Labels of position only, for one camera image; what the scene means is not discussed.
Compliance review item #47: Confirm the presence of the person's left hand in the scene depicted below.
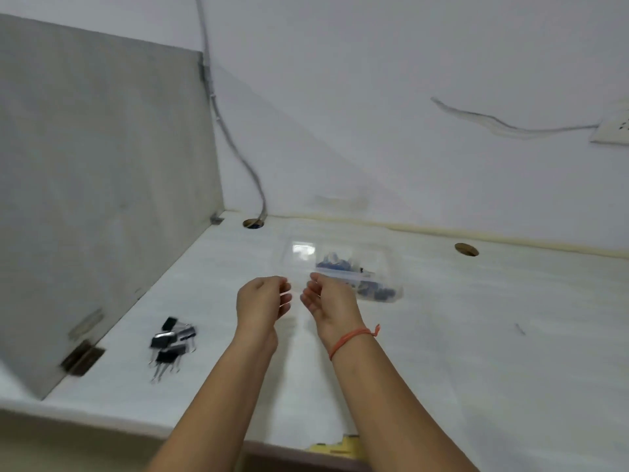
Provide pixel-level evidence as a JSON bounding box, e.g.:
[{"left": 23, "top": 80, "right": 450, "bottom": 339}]
[{"left": 236, "top": 276, "right": 293, "bottom": 336}]

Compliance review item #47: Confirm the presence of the person's right hand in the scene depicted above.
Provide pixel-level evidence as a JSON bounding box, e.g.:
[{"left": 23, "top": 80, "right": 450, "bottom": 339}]
[{"left": 300, "top": 272, "right": 367, "bottom": 343}]

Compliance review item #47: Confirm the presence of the person's right forearm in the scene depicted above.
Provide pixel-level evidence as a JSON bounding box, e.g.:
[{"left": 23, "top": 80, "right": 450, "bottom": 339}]
[{"left": 325, "top": 330, "right": 481, "bottom": 472}]

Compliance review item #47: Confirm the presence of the person's left forearm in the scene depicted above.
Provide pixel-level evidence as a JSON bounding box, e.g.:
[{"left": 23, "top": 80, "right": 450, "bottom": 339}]
[{"left": 145, "top": 332, "right": 279, "bottom": 472}]

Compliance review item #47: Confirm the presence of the clear plastic box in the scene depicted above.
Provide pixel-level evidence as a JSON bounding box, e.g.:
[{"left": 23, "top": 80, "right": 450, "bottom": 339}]
[{"left": 277, "top": 231, "right": 405, "bottom": 306}]

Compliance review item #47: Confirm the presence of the pile of binder clips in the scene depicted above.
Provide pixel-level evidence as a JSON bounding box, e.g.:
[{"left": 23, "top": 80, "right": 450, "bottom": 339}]
[{"left": 314, "top": 253, "right": 397, "bottom": 303}]

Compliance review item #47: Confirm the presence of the yellow object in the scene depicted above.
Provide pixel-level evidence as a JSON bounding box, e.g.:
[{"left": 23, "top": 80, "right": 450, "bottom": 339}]
[{"left": 306, "top": 434, "right": 367, "bottom": 461}]

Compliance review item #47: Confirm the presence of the grey partition panel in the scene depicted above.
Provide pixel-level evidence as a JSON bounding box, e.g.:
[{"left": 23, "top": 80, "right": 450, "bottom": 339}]
[{"left": 0, "top": 13, "right": 226, "bottom": 402}]

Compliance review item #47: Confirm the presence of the red string bracelet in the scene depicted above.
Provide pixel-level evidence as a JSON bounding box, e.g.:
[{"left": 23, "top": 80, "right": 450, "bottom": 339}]
[{"left": 328, "top": 324, "right": 381, "bottom": 362}]

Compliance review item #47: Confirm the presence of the grey cable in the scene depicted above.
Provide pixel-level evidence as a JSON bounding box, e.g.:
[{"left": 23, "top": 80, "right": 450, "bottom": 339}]
[{"left": 194, "top": 0, "right": 268, "bottom": 226}]

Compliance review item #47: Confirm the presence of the dark metal bracket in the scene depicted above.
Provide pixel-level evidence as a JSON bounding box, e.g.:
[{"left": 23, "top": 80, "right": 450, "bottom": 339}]
[{"left": 61, "top": 339, "right": 107, "bottom": 378}]

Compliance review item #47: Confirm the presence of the white cable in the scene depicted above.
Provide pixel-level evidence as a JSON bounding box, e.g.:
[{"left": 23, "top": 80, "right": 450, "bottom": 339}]
[{"left": 431, "top": 96, "right": 601, "bottom": 141}]

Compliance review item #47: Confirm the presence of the white wall socket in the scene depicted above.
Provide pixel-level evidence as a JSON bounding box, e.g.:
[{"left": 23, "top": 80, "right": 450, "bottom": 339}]
[{"left": 589, "top": 99, "right": 629, "bottom": 146}]

